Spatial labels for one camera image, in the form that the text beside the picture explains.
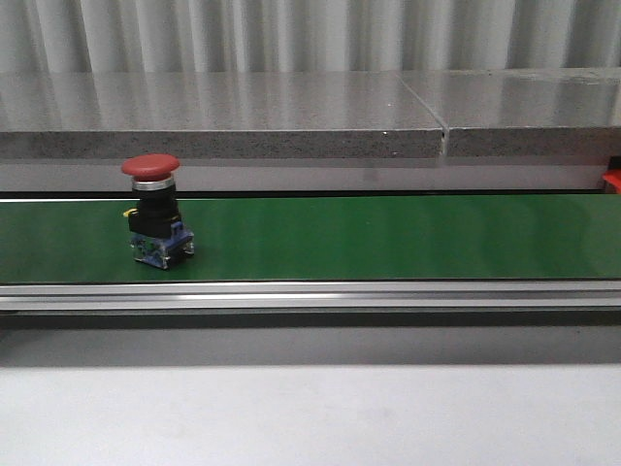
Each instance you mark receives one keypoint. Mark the green conveyor belt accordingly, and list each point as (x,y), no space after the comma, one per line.
(523,236)

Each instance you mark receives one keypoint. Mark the grey stone slab left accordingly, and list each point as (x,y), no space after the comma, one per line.
(214,116)

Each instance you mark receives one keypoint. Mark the white pleated curtain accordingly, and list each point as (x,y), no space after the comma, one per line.
(284,36)

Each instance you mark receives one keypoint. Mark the red plastic tray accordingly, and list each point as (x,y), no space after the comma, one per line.
(612,181)

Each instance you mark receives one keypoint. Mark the aluminium conveyor side rail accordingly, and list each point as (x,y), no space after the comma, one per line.
(227,298)

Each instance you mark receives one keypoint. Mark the red mushroom push button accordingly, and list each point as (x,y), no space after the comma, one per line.
(159,237)

